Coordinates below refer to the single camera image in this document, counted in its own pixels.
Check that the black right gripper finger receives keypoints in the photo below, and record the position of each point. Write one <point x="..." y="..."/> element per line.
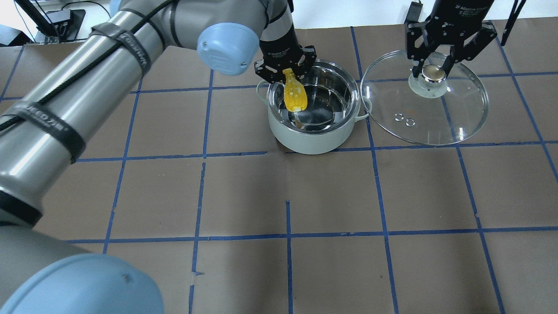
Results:
<point x="449" y="64"/>
<point x="420" y="65"/>

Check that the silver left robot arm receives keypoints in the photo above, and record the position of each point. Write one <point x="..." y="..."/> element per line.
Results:
<point x="47" y="131"/>

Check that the pale green cooking pot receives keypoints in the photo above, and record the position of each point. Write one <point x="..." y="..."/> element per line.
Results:
<point x="334" y="106"/>

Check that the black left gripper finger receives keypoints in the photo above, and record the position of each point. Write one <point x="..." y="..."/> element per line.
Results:
<point x="301" y="69"/>

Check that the glass pot lid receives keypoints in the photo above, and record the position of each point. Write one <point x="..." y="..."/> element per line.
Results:
<point x="434" y="108"/>

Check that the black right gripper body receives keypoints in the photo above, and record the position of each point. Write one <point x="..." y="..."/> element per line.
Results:
<point x="453" y="15"/>

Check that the brown paper mat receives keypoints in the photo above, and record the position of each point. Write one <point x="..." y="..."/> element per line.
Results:
<point x="186" y="182"/>

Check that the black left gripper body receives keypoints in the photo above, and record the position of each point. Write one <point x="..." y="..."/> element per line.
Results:
<point x="281" y="43"/>

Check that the yellow corn cob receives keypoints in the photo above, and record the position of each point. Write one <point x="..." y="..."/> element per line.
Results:
<point x="295" y="97"/>

